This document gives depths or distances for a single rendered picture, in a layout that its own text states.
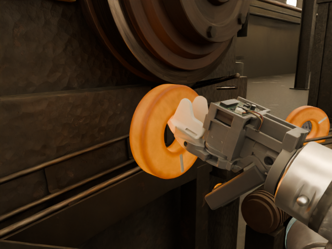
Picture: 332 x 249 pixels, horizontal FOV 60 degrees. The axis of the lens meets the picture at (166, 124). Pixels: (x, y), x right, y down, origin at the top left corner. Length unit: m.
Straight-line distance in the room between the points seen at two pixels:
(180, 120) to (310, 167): 0.19
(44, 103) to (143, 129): 0.25
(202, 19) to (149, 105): 0.26
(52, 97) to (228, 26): 0.41
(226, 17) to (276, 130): 0.39
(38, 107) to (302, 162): 0.47
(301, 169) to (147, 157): 0.21
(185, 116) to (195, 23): 0.23
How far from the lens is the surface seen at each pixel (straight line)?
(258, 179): 0.39
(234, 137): 0.37
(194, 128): 0.42
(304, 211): 0.35
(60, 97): 0.62
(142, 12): 0.59
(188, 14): 0.59
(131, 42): 0.59
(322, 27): 4.89
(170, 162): 0.47
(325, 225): 0.35
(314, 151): 0.35
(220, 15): 0.69
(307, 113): 1.06
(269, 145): 0.37
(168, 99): 0.44
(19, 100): 0.59
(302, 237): 0.49
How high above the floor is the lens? 0.95
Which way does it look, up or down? 13 degrees down
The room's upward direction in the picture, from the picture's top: straight up
